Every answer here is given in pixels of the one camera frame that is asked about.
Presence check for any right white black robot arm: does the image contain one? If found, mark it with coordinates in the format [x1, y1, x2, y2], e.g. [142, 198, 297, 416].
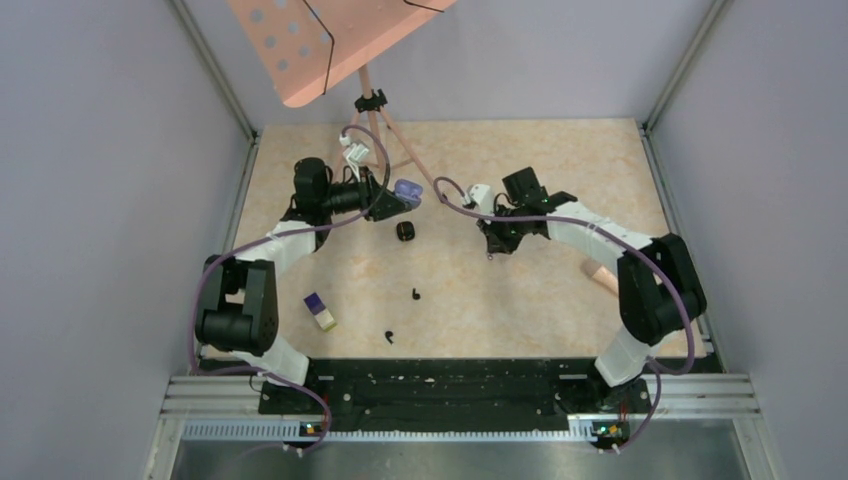
[465, 167, 706, 412]

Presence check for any wooden toy microphone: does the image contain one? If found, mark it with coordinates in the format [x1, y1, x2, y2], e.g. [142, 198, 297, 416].
[581, 260, 619, 296]

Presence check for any aluminium frame rail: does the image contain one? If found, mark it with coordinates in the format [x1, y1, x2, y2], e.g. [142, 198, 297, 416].
[160, 374, 761, 444]

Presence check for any purple cable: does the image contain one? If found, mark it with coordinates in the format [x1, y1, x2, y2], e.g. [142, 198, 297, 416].
[187, 124, 392, 457]
[432, 176, 696, 454]

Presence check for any purple earbud charging case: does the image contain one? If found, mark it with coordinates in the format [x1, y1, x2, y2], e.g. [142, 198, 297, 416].
[394, 179, 424, 210]

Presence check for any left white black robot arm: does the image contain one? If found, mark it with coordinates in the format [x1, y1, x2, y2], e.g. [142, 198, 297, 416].
[193, 157, 423, 414]

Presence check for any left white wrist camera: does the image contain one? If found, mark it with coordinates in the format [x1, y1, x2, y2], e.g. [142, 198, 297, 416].
[339, 134, 370, 172]

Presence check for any pink music stand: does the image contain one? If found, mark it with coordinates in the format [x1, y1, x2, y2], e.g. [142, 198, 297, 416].
[228, 0, 454, 184]

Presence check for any purple white small box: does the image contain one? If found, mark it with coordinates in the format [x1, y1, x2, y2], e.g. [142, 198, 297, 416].
[303, 292, 337, 332]

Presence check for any black earbud charging case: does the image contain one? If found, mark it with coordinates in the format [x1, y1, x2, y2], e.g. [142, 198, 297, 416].
[396, 221, 416, 242]

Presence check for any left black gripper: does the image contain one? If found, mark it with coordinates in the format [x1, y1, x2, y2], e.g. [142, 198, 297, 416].
[320, 166, 411, 222]

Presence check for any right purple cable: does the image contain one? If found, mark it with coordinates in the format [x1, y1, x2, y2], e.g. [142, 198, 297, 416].
[432, 176, 696, 454]

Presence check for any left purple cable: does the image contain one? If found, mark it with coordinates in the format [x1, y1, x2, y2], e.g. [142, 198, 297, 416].
[187, 124, 392, 457]

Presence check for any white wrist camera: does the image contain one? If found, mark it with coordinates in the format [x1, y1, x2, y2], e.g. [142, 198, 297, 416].
[339, 134, 370, 172]
[462, 184, 495, 216]

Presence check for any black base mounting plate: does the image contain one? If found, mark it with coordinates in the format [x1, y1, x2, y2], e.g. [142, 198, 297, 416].
[258, 358, 650, 433]

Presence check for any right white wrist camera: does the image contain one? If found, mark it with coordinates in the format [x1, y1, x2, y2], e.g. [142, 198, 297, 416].
[462, 184, 495, 216]

